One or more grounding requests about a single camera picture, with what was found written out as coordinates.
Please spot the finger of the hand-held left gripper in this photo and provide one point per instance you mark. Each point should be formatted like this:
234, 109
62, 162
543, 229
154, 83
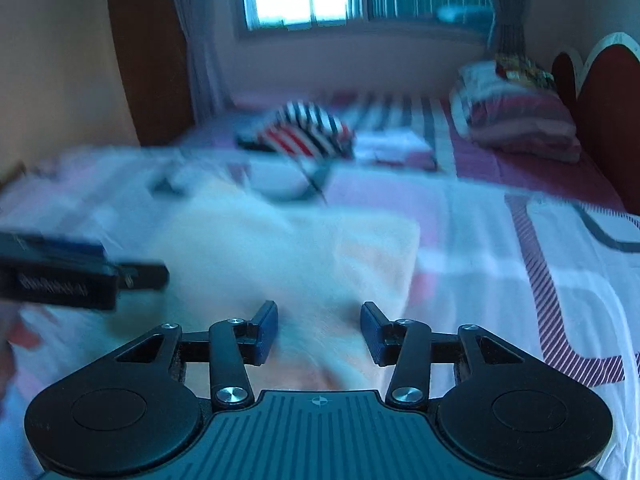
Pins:
145, 276

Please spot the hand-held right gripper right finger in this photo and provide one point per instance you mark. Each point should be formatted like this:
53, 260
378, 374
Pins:
374, 332

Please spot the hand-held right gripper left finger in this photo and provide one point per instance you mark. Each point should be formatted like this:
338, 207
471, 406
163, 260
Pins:
265, 332

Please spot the white knit sweater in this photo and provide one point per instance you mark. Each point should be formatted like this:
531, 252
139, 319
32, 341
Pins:
280, 260

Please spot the pink white printed blanket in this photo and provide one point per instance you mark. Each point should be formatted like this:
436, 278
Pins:
500, 280

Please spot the white folded cloth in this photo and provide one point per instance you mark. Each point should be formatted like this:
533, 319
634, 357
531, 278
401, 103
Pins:
395, 146

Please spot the red navy striped garment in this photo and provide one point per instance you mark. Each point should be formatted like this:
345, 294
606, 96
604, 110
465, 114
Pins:
300, 130

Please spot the bed with striped sheet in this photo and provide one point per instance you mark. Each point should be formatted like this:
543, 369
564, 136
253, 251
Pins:
500, 160

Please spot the brown wooden door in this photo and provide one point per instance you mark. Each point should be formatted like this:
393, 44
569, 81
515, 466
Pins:
150, 55

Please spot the grey curtain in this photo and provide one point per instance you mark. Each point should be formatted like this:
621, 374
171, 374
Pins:
200, 40
506, 5

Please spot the striped pillow stack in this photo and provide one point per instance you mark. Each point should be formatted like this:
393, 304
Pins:
520, 115

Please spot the gold patterned cushion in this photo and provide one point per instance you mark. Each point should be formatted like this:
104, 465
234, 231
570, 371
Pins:
525, 69

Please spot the red white scalloped headboard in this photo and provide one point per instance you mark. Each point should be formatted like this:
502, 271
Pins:
610, 125

